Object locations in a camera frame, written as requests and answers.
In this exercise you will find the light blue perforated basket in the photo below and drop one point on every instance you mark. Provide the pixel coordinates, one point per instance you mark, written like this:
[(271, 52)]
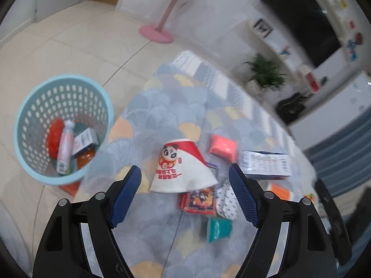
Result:
[(26, 115)]

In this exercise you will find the white dotted wrapper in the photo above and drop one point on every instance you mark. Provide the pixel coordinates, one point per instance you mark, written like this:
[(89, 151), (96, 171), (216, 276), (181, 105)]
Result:
[(227, 201)]

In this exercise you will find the blue and white box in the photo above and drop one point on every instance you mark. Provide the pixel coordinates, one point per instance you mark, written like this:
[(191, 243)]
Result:
[(266, 163)]

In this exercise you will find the white carton box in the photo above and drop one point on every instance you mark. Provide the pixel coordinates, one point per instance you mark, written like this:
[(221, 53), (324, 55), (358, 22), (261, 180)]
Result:
[(82, 142)]

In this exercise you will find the red and white container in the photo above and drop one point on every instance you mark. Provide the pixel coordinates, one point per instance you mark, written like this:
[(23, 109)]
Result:
[(311, 81)]

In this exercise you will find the red wall box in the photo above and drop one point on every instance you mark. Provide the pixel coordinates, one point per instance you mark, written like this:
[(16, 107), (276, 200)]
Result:
[(351, 24)]

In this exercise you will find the white panda paper bucket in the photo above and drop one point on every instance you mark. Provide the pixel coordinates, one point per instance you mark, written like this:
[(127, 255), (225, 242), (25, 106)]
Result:
[(182, 170)]

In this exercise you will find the yellow wall box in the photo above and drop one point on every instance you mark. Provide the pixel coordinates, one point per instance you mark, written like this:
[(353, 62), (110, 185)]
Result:
[(341, 3)]

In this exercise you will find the patterned white mat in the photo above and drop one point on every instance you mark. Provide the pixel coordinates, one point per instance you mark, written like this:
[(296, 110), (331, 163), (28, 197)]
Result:
[(220, 84)]

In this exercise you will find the flat orange board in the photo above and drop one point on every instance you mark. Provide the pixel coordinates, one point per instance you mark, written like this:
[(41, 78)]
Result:
[(71, 188)]

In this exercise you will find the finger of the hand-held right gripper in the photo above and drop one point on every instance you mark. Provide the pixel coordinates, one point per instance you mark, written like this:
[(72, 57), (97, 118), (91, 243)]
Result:
[(333, 223)]

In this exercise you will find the black wall television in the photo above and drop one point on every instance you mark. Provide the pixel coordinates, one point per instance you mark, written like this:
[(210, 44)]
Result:
[(304, 20)]

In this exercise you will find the pink plastic bottle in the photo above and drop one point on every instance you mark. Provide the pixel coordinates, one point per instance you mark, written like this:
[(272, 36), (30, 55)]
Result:
[(65, 147)]

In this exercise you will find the black bag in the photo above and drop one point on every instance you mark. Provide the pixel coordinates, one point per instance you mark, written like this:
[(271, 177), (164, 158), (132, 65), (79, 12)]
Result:
[(291, 105)]

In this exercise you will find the green potted plant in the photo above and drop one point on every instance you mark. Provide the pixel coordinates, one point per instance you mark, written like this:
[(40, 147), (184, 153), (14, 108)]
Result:
[(266, 71)]

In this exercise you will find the coral pink packet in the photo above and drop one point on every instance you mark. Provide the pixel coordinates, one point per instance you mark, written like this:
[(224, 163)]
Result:
[(223, 147)]

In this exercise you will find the pink coat rack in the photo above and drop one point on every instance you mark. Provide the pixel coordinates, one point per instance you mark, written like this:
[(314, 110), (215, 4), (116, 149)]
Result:
[(156, 33)]

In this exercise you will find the small colourful figurine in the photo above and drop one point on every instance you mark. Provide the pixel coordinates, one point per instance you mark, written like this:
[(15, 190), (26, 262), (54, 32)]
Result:
[(285, 50)]

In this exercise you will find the teal packet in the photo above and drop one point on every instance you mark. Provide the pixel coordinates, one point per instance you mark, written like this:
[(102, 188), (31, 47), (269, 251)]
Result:
[(219, 230)]

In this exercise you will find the red snack packet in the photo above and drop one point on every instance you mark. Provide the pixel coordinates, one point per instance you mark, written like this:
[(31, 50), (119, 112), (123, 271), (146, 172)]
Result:
[(200, 201)]

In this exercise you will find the dark blue striped cover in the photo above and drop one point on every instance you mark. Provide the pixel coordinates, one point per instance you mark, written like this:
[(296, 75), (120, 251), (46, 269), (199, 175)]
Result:
[(339, 150)]

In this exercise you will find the red mesh scrubber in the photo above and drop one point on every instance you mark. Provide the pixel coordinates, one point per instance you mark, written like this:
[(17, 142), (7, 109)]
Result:
[(54, 137)]

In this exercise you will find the butterfly picture frame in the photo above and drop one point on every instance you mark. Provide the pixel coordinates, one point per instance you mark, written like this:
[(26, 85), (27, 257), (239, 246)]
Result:
[(262, 27)]

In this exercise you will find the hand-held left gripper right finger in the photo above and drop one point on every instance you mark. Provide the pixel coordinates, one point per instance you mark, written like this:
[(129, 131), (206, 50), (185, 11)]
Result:
[(243, 197)]

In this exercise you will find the orange packet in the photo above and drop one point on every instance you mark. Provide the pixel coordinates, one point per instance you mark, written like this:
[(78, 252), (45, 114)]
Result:
[(279, 191)]

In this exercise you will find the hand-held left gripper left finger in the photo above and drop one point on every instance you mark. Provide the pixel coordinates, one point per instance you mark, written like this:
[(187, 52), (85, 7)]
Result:
[(127, 194)]

